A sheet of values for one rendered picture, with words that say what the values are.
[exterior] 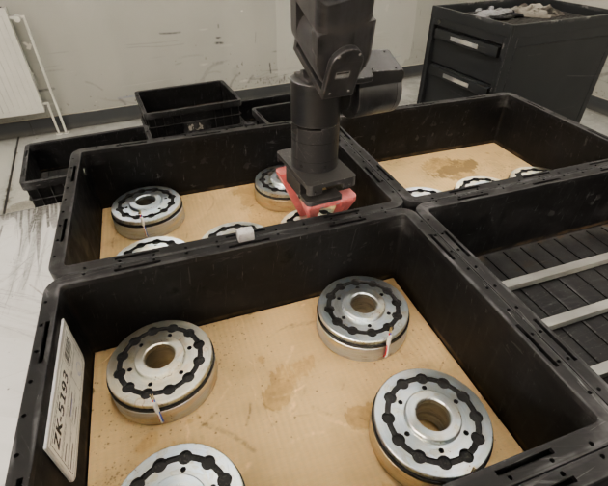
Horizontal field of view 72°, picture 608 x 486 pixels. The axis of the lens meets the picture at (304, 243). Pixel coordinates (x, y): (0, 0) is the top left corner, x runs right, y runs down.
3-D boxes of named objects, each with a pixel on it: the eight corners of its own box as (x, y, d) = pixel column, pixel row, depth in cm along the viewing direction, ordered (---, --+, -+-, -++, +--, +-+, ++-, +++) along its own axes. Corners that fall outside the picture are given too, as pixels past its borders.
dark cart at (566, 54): (456, 231, 202) (513, 25, 147) (401, 188, 234) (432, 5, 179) (545, 203, 222) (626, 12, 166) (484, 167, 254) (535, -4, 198)
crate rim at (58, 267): (54, 296, 42) (45, 279, 41) (76, 163, 64) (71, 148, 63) (406, 221, 52) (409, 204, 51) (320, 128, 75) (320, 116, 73)
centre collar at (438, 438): (420, 452, 34) (421, 449, 34) (394, 400, 38) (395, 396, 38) (472, 437, 35) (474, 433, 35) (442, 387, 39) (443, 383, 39)
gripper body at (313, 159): (319, 154, 58) (320, 101, 54) (356, 189, 51) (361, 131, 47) (276, 163, 56) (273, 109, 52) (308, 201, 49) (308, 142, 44)
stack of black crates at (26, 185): (71, 295, 148) (18, 184, 120) (70, 247, 170) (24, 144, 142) (185, 264, 161) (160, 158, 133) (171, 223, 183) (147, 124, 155)
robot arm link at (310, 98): (282, 64, 47) (303, 78, 43) (337, 57, 49) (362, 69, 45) (284, 123, 51) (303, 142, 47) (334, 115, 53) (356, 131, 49)
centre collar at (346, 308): (353, 328, 45) (353, 324, 44) (334, 297, 48) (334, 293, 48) (393, 315, 46) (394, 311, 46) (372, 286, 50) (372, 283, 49)
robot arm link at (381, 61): (298, -6, 41) (334, 51, 38) (397, -13, 45) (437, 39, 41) (283, 92, 51) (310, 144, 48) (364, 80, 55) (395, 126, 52)
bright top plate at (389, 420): (404, 498, 32) (406, 495, 32) (356, 386, 40) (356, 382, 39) (517, 461, 34) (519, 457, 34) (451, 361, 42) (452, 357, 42)
